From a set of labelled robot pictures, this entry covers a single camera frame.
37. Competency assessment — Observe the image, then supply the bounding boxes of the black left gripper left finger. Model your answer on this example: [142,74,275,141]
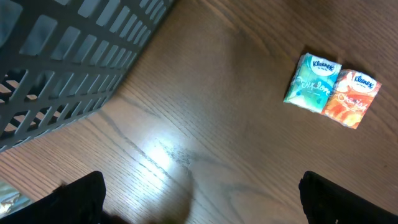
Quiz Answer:
[1,171,106,224]

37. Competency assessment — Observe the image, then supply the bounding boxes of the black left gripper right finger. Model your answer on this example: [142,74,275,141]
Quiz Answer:
[298,170,397,224]

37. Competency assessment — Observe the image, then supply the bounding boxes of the orange small packet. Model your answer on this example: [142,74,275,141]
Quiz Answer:
[322,69,382,129]

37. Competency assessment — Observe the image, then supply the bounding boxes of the teal tissue box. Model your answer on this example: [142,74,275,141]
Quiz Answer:
[284,53,341,113]

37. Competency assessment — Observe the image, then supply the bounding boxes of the dark grey plastic basket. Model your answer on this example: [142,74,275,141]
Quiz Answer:
[1,0,174,151]

